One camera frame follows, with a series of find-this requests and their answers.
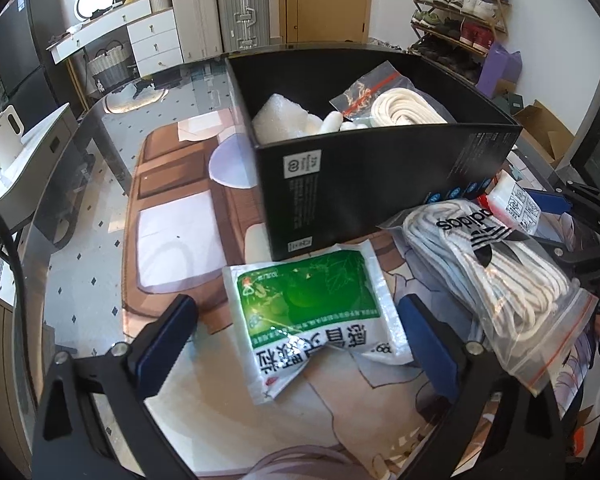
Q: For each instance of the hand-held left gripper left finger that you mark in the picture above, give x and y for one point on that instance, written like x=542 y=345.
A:
x=167 y=340

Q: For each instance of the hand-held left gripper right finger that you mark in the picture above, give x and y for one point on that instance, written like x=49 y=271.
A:
x=430 y=345

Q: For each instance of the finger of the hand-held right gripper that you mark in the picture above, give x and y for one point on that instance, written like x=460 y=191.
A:
x=550 y=200
x=580 y=255

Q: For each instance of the green white medicine packet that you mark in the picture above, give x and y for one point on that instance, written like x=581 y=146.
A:
x=515 y=202
x=305 y=300

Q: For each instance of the zip bag of white laces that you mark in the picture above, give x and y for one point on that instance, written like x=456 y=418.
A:
x=505 y=270

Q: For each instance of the black cardboard box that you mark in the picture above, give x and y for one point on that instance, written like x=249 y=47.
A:
x=380 y=185

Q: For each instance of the white foam piece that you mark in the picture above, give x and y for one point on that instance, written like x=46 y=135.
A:
x=332 y=121

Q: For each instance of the white foam wrap bundle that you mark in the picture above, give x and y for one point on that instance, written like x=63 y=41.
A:
x=277 y=117

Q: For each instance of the open brown cardboard box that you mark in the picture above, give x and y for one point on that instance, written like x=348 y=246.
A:
x=545 y=130

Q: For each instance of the purple bag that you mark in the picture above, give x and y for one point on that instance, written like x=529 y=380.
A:
x=500 y=70

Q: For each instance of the beige cabinet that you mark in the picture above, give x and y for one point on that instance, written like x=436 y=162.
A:
x=0 y=360

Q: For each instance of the wooden shoe rack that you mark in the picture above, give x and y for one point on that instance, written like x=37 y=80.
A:
x=500 y=7

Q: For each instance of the group of sneakers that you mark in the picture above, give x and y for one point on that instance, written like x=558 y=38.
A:
x=455 y=5

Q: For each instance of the white side table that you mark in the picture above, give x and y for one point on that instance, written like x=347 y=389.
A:
x=35 y=160

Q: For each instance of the oval floor rug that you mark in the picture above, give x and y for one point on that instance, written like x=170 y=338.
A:
x=130 y=102

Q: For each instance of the white electric kettle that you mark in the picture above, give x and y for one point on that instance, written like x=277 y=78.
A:
x=2 y=135

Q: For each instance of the woven basket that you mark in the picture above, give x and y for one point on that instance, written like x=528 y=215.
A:
x=109 y=65

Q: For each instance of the wooden door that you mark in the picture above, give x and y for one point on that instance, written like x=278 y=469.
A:
x=330 y=0

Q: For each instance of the white drawer cabinet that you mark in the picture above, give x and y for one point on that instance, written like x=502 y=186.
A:
x=155 y=42

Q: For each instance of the white vanity desk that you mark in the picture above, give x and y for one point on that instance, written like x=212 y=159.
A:
x=105 y=27

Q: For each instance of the white suitcase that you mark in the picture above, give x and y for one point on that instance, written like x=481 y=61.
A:
x=196 y=17

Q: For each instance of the dark grey fridge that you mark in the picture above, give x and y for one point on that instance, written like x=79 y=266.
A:
x=25 y=45

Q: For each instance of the silver suitcase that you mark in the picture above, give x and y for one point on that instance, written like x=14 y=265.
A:
x=242 y=10

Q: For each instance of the white ribbed bin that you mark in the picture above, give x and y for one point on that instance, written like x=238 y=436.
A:
x=161 y=0

